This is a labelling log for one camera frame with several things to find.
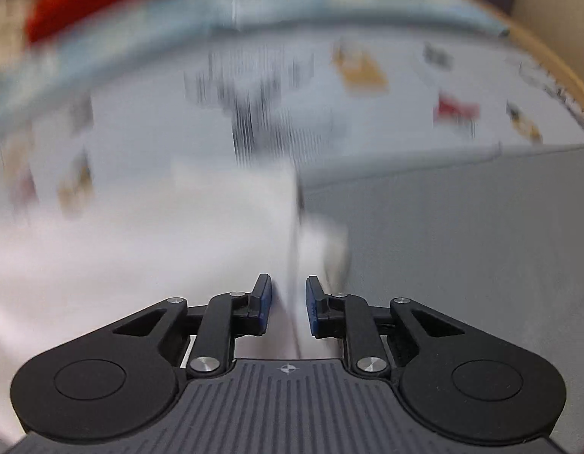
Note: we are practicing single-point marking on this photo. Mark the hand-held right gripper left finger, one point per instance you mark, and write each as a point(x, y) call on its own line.
point(263, 305)

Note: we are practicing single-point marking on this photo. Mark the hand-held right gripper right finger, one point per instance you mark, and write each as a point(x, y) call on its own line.
point(311, 307)

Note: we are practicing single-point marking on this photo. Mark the white shirt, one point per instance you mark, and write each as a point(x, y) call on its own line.
point(154, 255)

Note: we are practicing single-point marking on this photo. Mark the printed bed sheet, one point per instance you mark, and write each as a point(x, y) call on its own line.
point(391, 127)

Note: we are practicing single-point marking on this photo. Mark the light blue sheet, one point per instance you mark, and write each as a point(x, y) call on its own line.
point(320, 0)

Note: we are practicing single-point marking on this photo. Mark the wooden bed frame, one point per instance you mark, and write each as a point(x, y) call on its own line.
point(556, 56)

